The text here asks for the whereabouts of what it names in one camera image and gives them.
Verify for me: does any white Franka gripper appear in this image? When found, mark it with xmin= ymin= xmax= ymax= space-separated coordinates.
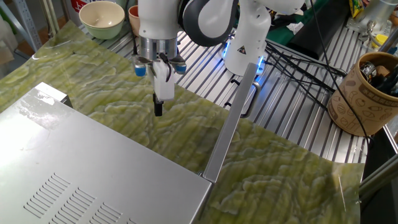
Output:
xmin=151 ymin=60 xmax=177 ymax=118

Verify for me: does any silver microwave oven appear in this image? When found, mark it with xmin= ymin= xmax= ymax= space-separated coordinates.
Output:
xmin=0 ymin=62 xmax=262 ymax=224

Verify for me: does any cream and green bowl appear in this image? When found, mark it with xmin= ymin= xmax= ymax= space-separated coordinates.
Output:
xmin=78 ymin=1 xmax=126 ymax=40

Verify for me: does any orange cup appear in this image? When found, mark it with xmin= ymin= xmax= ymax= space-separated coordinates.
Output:
xmin=128 ymin=4 xmax=141 ymax=37

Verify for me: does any green marble pattern mat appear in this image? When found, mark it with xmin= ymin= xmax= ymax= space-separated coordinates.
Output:
xmin=0 ymin=20 xmax=365 ymax=224

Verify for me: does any red and white sign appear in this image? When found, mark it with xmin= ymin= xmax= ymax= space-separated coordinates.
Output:
xmin=70 ymin=0 xmax=91 ymax=14

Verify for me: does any beige pipe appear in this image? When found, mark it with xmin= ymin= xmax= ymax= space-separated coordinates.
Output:
xmin=41 ymin=0 xmax=60 ymax=39

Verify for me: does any green cloth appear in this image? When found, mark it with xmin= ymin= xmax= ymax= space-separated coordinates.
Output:
xmin=266 ymin=0 xmax=330 ymax=47

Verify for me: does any grey metal shelf rack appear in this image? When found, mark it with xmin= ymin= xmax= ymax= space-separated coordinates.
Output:
xmin=0 ymin=0 xmax=44 ymax=53

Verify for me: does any white paper scrap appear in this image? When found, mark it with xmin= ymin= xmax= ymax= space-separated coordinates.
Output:
xmin=285 ymin=21 xmax=305 ymax=35

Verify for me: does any long black box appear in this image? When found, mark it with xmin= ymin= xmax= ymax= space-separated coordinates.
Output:
xmin=285 ymin=0 xmax=352 ymax=60

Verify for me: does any brown printed cardboard tub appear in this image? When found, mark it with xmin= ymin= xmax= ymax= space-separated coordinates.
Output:
xmin=326 ymin=51 xmax=398 ymax=138

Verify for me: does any silver tape roll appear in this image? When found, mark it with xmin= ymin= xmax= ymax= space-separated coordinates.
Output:
xmin=359 ymin=60 xmax=377 ymax=83

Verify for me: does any yellow snack packet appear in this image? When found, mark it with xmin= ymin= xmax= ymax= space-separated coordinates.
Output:
xmin=348 ymin=0 xmax=365 ymax=19

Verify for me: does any yellow plastic piece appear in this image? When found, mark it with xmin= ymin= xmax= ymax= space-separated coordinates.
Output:
xmin=371 ymin=33 xmax=389 ymax=50

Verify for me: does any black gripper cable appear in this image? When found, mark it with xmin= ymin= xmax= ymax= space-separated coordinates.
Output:
xmin=159 ymin=52 xmax=173 ymax=83

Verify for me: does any silver camera with blue end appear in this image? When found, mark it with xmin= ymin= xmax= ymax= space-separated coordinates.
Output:
xmin=131 ymin=53 xmax=188 ymax=78

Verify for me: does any black camera cable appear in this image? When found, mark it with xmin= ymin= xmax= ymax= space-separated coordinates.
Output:
xmin=124 ymin=0 xmax=139 ymax=57

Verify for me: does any black base cable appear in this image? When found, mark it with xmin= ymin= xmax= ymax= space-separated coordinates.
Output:
xmin=264 ymin=40 xmax=348 ymax=78
xmin=266 ymin=46 xmax=336 ymax=110

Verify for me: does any long thin black cable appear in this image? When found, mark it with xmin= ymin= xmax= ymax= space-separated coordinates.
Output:
xmin=310 ymin=0 xmax=373 ymax=142

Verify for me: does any black handled tool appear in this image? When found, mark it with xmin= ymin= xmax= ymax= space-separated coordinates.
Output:
xmin=369 ymin=65 xmax=398 ymax=96

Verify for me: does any aluminium frame post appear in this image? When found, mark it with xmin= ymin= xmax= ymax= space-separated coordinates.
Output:
xmin=358 ymin=152 xmax=398 ymax=203

